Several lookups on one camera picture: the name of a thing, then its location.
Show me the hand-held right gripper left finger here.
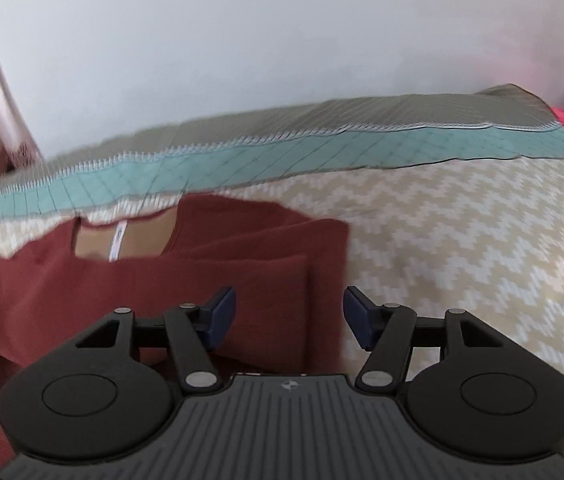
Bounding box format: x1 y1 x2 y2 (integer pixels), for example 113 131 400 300
76 287 237 393

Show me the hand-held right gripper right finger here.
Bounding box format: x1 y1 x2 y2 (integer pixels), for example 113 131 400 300
343 286 504 394

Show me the rust red knit sweater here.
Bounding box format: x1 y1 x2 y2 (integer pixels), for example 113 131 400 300
0 194 352 474

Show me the teal and olive checked blanket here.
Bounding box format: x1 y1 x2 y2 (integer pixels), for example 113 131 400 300
0 83 564 227

